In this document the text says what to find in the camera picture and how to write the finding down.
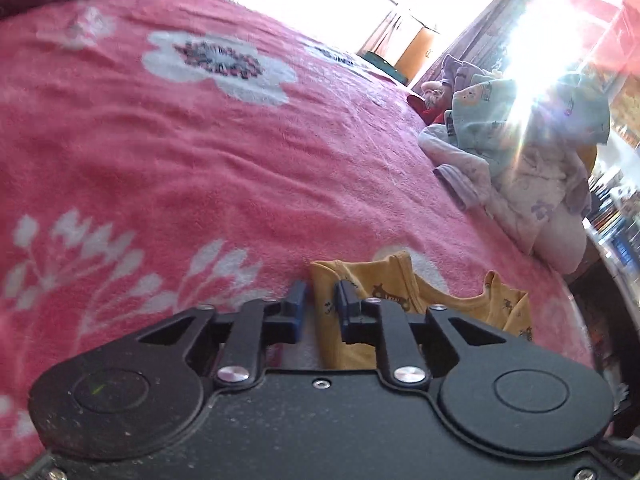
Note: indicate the pink floral blanket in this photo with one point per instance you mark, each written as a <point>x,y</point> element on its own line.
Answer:
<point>200,160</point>

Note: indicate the lavender garment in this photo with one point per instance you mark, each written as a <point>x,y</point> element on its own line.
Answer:
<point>462,72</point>

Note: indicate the yellow printed garment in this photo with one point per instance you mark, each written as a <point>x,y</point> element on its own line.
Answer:
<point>380,305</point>

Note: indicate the pale pink garment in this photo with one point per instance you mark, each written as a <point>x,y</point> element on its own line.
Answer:
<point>562,245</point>

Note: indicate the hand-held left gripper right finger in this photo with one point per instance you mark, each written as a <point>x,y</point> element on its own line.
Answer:
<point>343,305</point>

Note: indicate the wooden bed footboard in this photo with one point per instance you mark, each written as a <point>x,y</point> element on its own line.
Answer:
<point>382,67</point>

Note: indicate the white purple flowered garment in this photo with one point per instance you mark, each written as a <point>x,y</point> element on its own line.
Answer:
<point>530,195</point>

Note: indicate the mustard garment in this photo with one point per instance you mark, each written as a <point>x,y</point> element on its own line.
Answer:
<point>590,157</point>

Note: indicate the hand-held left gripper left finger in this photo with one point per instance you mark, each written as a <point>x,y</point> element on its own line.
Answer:
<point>299,305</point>

